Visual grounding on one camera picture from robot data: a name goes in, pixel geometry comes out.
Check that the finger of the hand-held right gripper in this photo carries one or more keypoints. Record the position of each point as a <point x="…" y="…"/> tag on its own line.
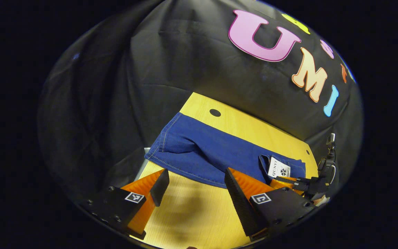
<point x="288" y="185"/>

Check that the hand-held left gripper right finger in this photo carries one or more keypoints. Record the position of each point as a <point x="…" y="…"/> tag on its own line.
<point x="240" y="207"/>

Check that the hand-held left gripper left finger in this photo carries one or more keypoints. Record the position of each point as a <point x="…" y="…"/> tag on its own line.
<point x="161" y="186"/>

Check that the blue denim jeans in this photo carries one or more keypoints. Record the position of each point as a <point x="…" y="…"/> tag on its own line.
<point x="212" y="152"/>

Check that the black backdrop cloth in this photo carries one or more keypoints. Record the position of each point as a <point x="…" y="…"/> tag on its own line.
<point x="150" y="69"/>

